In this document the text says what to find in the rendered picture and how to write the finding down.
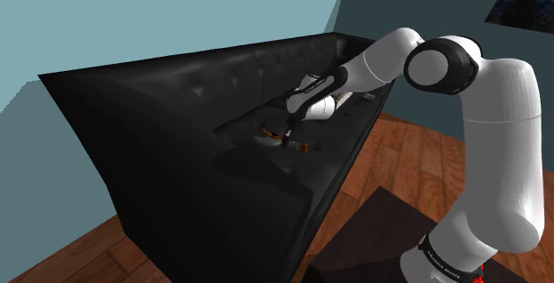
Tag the dark blue wall painting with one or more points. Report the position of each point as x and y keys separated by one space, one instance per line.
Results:
x=526 y=1

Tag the small grey object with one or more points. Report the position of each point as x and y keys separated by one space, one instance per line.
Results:
x=369 y=96

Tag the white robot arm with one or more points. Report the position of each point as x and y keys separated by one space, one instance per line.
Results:
x=497 y=152

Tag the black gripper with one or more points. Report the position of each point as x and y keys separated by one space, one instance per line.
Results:
x=294 y=124

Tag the orange and black long object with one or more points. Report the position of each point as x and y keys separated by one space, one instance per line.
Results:
x=298 y=146

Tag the black leather sofa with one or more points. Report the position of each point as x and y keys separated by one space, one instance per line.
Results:
x=164 y=152

